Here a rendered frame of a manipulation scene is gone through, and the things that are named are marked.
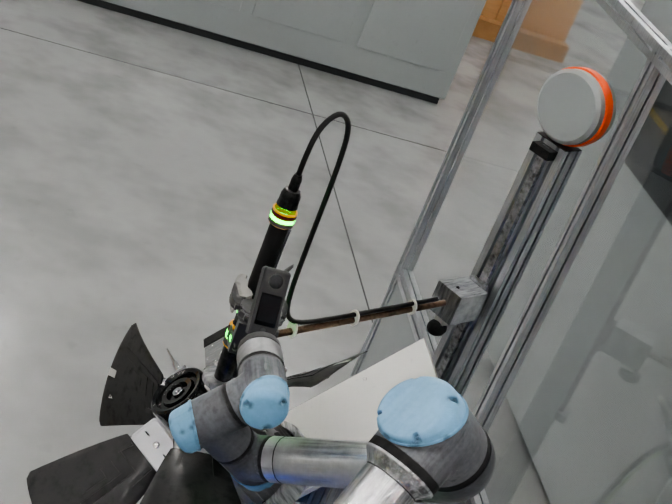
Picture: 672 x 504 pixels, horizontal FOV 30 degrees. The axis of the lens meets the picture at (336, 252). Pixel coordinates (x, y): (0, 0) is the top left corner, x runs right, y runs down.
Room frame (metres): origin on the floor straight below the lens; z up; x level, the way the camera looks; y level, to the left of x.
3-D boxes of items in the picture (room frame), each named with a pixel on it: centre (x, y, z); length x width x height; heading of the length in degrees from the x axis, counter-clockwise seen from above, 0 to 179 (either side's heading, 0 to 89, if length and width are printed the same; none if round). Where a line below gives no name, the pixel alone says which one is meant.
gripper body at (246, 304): (1.79, 0.07, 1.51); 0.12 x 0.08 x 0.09; 17
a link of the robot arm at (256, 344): (1.71, 0.04, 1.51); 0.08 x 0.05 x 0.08; 107
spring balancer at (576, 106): (2.46, -0.34, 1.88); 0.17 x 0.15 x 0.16; 17
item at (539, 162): (2.43, -0.31, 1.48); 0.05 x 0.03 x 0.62; 52
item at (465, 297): (2.39, -0.28, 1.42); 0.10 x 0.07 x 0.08; 142
